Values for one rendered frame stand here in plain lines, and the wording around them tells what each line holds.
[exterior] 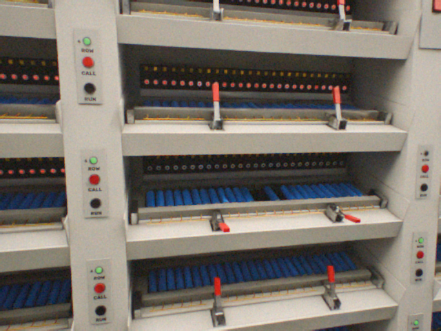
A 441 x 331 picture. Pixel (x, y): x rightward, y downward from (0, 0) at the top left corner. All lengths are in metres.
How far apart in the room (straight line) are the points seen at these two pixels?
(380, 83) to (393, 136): 0.16
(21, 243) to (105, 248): 0.14
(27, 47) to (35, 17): 0.21
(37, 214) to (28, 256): 0.08
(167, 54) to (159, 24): 0.20
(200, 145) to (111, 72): 0.20
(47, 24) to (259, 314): 0.69
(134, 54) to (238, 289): 0.60
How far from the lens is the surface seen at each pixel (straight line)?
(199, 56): 0.80
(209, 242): 0.61
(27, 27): 0.63
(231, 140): 0.59
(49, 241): 0.63
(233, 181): 0.75
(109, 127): 0.57
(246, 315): 0.72
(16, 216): 0.69
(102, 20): 0.60
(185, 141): 0.57
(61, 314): 0.74
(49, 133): 0.59
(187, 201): 0.66
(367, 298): 0.85
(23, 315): 0.75
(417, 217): 0.83
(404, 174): 0.80
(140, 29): 0.60
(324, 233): 0.70
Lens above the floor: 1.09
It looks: 6 degrees down
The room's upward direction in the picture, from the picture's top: straight up
